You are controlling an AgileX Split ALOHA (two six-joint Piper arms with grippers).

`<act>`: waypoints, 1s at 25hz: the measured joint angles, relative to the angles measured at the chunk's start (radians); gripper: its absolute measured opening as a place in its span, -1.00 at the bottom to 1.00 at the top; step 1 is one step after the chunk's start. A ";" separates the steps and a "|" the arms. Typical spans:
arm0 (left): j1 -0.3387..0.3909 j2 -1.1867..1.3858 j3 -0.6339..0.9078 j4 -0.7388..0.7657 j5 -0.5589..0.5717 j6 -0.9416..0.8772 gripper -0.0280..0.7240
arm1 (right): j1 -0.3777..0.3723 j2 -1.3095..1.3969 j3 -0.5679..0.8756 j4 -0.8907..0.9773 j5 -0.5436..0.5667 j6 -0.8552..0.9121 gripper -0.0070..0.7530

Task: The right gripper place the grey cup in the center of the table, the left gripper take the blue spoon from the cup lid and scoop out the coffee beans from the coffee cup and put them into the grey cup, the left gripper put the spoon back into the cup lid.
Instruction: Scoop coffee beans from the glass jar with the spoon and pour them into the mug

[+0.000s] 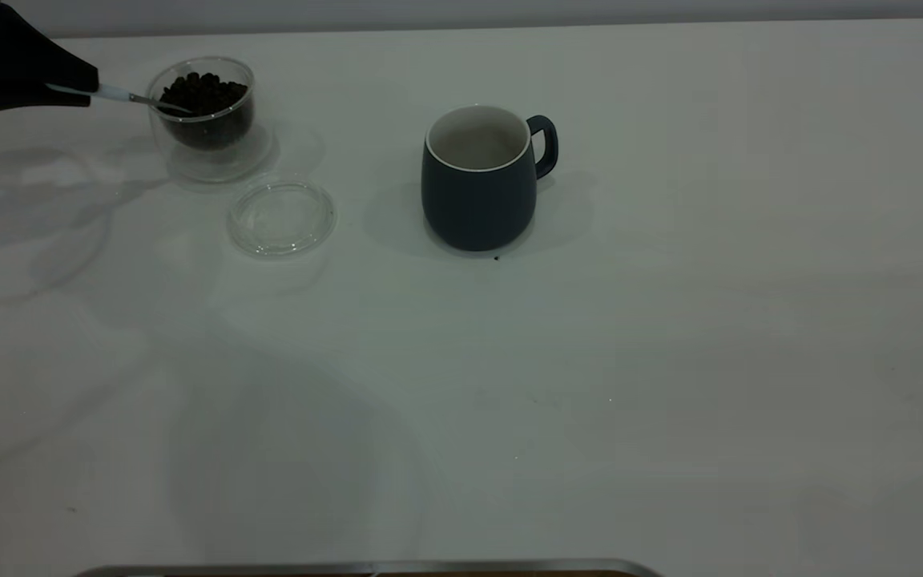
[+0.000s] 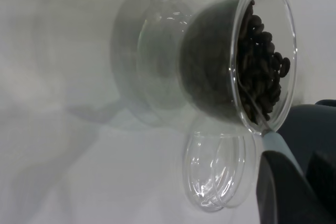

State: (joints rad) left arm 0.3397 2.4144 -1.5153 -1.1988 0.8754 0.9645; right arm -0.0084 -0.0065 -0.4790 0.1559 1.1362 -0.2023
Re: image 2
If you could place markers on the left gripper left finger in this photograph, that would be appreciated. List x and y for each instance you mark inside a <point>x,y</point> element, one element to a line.
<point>281,195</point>

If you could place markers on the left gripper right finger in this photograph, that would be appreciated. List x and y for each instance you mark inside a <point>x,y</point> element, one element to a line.
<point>324,171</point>

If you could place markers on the dark grey ceramic mug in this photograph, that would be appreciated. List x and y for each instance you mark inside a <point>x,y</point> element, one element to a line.
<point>309,129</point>

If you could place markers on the double-walled glass cup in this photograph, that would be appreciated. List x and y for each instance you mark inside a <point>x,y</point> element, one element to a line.
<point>157,64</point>

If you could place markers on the clear glass dish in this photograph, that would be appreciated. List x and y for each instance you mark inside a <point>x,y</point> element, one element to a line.
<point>218,171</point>

